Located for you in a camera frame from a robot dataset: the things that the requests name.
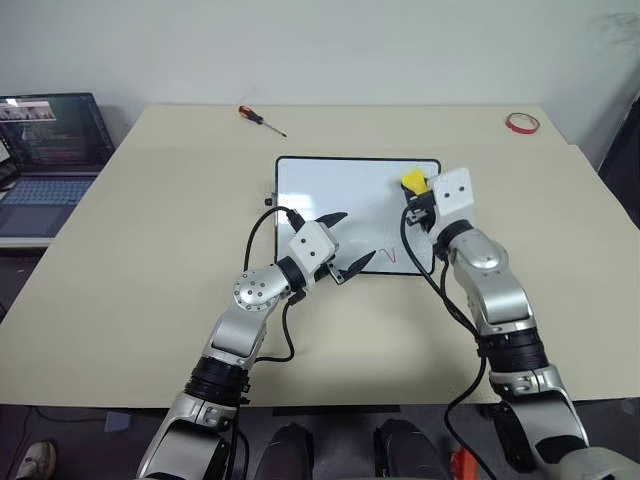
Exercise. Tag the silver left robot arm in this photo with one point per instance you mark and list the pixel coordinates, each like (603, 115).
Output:
(255, 292)

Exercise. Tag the small black whiteboard clip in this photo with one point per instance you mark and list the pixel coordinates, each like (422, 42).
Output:
(269, 200)

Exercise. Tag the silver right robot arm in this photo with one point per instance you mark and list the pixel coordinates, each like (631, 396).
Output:
(492, 280)

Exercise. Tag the orange plastic object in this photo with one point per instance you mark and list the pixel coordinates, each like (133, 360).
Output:
(465, 462)

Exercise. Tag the dark rounded shape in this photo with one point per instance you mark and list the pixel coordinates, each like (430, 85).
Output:
(402, 450)
(287, 452)

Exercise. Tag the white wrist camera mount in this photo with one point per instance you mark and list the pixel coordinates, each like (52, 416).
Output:
(452, 192)
(310, 245)

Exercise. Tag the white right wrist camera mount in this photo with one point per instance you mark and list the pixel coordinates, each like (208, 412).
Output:
(452, 192)

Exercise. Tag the open grey laptop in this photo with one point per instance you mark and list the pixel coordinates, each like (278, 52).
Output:
(45, 150)

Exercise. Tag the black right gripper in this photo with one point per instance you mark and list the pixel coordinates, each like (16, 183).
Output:
(424, 204)

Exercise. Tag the yellow whiteboard eraser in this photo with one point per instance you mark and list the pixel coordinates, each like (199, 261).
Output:
(415, 180)

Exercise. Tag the white sneaker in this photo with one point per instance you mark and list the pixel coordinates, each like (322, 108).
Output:
(37, 459)

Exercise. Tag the black-framed whiteboard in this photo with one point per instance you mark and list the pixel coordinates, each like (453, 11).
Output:
(350, 195)

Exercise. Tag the red tape roll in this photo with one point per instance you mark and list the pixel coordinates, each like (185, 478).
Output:
(510, 122)

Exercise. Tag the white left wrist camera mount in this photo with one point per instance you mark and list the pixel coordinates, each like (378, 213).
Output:
(310, 245)

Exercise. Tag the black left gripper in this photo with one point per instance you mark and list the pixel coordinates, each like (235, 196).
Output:
(341, 274)

